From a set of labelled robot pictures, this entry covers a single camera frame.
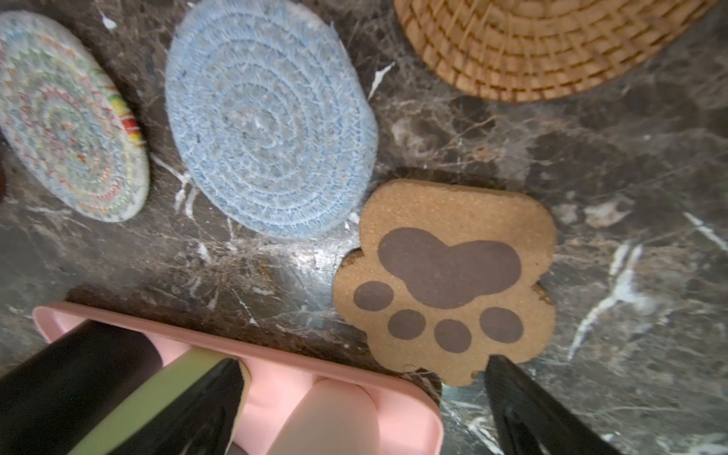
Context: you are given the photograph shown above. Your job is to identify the multicolour woven coaster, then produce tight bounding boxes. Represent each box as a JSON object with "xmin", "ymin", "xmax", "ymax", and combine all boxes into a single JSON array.
[{"xmin": 1, "ymin": 11, "xmax": 151, "ymax": 223}]

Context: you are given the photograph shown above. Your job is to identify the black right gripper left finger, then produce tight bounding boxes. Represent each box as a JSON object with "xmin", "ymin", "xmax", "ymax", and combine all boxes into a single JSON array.
[{"xmin": 111, "ymin": 358, "xmax": 246, "ymax": 454}]

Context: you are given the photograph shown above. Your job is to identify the rattan woven coaster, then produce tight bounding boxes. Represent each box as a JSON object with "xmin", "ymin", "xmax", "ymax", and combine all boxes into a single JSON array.
[{"xmin": 394, "ymin": 0, "xmax": 716, "ymax": 102}]

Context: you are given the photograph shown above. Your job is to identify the black mug rear left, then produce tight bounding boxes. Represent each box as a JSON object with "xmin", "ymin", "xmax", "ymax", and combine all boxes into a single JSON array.
[{"xmin": 1, "ymin": 320, "xmax": 162, "ymax": 454}]

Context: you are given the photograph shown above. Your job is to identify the cork paw coaster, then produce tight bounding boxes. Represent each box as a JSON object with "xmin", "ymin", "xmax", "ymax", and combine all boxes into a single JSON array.
[{"xmin": 332, "ymin": 179, "xmax": 557, "ymax": 387}]

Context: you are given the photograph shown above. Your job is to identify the blue woven coaster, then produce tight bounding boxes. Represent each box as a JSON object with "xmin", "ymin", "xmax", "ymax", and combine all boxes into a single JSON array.
[{"xmin": 165, "ymin": 1, "xmax": 379, "ymax": 239}]

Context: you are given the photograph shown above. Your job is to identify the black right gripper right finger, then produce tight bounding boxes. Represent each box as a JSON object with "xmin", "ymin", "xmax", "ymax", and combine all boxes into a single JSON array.
[{"xmin": 485, "ymin": 355, "xmax": 620, "ymax": 455}]

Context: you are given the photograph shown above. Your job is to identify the green mug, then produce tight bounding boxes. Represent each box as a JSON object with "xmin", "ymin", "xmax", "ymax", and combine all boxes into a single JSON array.
[{"xmin": 70, "ymin": 347, "xmax": 251, "ymax": 454}]

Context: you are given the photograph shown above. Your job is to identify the pink plastic tray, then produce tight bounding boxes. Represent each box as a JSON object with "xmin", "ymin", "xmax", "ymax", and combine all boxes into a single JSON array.
[{"xmin": 32, "ymin": 301, "xmax": 445, "ymax": 454}]

